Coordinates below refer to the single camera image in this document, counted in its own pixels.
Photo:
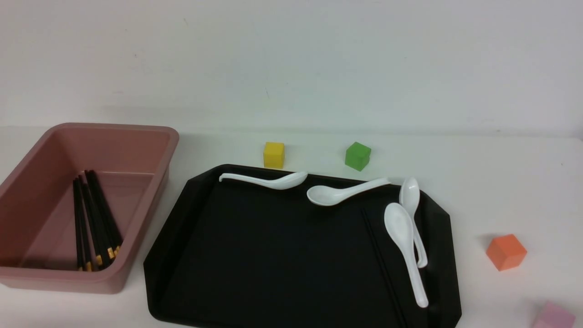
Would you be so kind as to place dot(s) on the white spoon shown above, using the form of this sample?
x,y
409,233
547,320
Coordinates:
x,y
400,228
283,183
409,199
326,196

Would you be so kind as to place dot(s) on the white spoon far right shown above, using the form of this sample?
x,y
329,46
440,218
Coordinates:
x,y
409,199

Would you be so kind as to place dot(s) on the pink plastic bin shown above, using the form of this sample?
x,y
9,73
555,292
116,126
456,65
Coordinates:
x,y
37,228

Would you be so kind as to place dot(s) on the white spoon front right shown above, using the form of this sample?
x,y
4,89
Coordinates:
x,y
400,228

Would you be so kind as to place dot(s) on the white spoon top left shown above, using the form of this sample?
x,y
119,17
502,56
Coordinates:
x,y
283,183

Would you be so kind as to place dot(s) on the white spoon top middle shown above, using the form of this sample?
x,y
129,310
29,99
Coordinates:
x,y
326,196

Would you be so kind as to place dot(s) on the yellow cube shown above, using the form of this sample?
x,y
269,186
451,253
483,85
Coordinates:
x,y
274,155

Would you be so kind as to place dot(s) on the pink cube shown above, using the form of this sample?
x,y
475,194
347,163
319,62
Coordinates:
x,y
552,315

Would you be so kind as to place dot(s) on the green cube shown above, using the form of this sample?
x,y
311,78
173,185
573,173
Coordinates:
x,y
357,156

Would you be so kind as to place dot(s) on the black plastic tray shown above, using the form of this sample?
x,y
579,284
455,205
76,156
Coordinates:
x,y
237,255

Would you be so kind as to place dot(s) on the orange cube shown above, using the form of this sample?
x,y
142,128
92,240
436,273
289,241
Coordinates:
x,y
506,252

